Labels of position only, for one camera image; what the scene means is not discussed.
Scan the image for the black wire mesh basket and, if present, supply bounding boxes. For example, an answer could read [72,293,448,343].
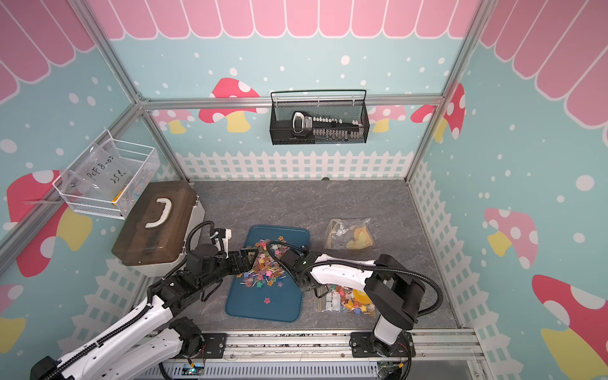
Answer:
[269,90,370,145]

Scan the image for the pile of colourful candies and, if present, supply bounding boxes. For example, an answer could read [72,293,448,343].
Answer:
[236,240,288,289]

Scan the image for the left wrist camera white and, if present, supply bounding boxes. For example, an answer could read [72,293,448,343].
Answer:
[213,228,232,244]

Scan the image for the teal plastic tray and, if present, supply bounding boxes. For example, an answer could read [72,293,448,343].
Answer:
[225,225,310,322]

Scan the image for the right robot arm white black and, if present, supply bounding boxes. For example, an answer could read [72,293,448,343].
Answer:
[278,250,443,349]

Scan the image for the yellow item in white basket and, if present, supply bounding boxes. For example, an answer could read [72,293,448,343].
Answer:
[112,183,132,205]

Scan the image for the white wire basket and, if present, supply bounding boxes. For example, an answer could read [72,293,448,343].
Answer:
[52,130,160,220]

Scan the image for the aluminium rail front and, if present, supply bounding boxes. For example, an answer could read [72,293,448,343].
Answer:
[194,329,484,363]

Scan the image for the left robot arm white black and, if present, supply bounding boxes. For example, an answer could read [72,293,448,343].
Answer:
[30,244,258,379]

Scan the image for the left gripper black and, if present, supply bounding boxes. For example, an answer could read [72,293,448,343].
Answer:
[199,249,259,291]

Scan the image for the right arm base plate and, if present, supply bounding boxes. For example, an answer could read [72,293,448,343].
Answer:
[349,332,416,358]

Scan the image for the tool in black basket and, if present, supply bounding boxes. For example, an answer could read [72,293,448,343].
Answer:
[291,112,366,143]

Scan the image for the brown lid storage box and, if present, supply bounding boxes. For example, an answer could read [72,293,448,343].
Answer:
[112,180,205,278]

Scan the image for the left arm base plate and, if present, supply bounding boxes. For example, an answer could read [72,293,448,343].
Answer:
[180,333,228,359]

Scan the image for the candy ziploc bag yellow label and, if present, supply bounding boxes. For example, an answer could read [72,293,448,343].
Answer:
[318,285,376,317]

